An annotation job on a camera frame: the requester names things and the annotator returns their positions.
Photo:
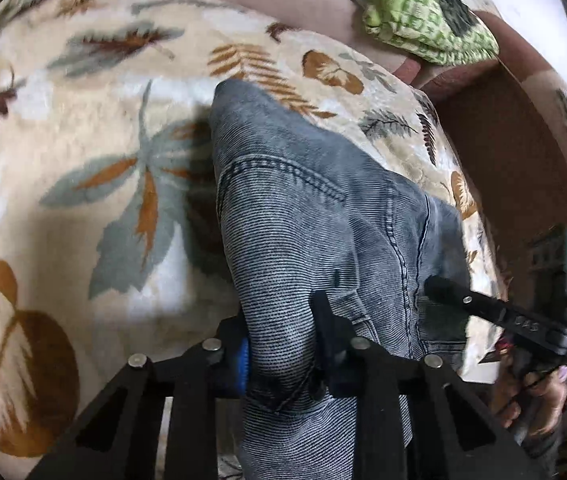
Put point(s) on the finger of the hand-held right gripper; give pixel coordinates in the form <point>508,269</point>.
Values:
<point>493,312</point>

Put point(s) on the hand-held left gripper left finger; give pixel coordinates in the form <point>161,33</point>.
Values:
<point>241,372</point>

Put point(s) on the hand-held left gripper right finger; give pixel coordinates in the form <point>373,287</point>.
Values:
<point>328,332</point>

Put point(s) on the grey denim pants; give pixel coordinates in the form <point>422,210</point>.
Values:
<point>293,220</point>

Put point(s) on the person's right hand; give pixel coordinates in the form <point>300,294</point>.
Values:
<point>538,400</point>

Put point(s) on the green patterned cloth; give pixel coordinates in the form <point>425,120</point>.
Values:
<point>413,20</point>

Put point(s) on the leaf printed fleece blanket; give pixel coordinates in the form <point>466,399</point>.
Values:
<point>88,110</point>

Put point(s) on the pink bed sheet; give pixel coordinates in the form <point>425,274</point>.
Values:
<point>263,0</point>

